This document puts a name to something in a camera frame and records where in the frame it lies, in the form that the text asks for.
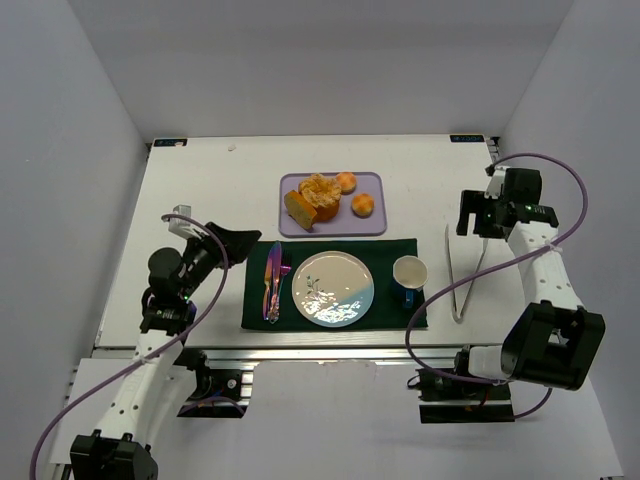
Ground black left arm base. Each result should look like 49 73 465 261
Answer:
175 349 249 419

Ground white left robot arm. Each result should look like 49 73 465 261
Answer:
70 214 261 479

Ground iridescent knife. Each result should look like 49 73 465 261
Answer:
262 241 282 320

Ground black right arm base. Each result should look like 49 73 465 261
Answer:
406 345 515 424

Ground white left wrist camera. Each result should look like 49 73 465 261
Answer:
161 204 199 240

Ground iridescent fork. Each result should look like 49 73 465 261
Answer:
268 250 292 323

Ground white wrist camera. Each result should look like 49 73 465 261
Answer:
161 204 199 240
484 165 509 200

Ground dark green placemat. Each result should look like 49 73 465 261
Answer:
241 238 417 333

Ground aluminium table frame rail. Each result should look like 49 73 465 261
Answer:
92 342 501 366

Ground blue mug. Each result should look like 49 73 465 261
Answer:
391 255 428 309

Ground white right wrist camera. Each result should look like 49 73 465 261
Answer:
484 165 509 200

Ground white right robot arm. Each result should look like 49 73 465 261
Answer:
456 167 605 391

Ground round bun front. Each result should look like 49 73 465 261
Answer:
351 193 375 218

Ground round bun rear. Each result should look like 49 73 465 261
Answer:
335 172 357 195

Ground round bun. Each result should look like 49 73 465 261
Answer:
335 172 357 195
351 193 375 218

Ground steel tongs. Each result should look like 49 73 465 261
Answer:
444 224 488 324

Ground lavender tray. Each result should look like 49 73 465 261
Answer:
278 172 387 238

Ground orange crumb-topped cake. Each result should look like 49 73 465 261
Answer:
298 173 342 222

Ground white and blue plate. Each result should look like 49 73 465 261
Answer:
291 251 375 329

